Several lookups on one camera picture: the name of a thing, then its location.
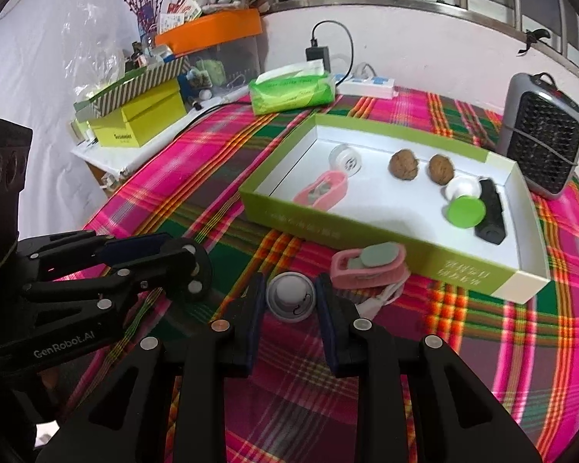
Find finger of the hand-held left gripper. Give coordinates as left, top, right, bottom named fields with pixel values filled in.
left=19, top=232, right=194, bottom=277
left=22, top=263, right=194, bottom=321

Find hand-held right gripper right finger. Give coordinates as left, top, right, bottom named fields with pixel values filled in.
left=316, top=272, right=543, bottom=463

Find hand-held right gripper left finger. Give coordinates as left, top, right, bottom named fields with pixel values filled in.
left=36, top=272, right=267, bottom=463

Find white round ball case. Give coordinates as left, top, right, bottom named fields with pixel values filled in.
left=265, top=271, right=315, bottom=324

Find white usb cable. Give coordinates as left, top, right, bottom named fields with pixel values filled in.
left=352, top=280, right=406, bottom=321

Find black round disc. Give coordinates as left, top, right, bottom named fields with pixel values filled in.
left=171, top=240, right=214, bottom=306

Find pink cable clip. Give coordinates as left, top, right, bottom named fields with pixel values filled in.
left=330, top=242, right=411, bottom=290
left=292, top=170, right=349, bottom=210

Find green and white cardboard box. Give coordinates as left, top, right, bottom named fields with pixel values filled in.
left=239, top=112, right=552, bottom=304

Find brown walnut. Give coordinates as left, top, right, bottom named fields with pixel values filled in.
left=427, top=153, right=457, bottom=186
left=388, top=149, right=420, bottom=181

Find green and white spool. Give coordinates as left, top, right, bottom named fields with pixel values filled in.
left=444, top=175, right=487, bottom=228

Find white side table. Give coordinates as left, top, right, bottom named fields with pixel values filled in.
left=70, top=125, right=174, bottom=189

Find yellow-green cardboard box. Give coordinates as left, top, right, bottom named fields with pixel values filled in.
left=88, top=78, right=188, bottom=149

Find striped cardboard box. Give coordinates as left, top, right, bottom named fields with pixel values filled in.
left=74, top=55, right=190, bottom=119

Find clear plastic bag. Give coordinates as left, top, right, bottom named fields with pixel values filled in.
left=60, top=43, right=126, bottom=107

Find black remote control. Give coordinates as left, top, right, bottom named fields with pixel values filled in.
left=473, top=177, right=507, bottom=246

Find green tissue pack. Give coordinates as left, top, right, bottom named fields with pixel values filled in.
left=247, top=59, right=339, bottom=117

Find white power strip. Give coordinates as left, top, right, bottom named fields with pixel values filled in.
left=338, top=63, right=397, bottom=100

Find orange lid storage bin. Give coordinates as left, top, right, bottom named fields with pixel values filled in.
left=153, top=8, right=264, bottom=88

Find bunch of printed cards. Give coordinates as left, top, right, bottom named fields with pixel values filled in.
left=157, top=0, right=203, bottom=34

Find purple flower branches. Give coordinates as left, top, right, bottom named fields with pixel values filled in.
left=99, top=0, right=177, bottom=42

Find black power adapter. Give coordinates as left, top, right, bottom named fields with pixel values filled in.
left=305, top=20, right=355, bottom=83

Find grey fan heater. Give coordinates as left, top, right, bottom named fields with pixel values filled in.
left=496, top=71, right=579, bottom=199

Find metal window railing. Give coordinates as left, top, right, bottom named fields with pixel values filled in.
left=265, top=0, right=579, bottom=88

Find black window hook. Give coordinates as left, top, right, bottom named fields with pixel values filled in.
left=518, top=29, right=551, bottom=56

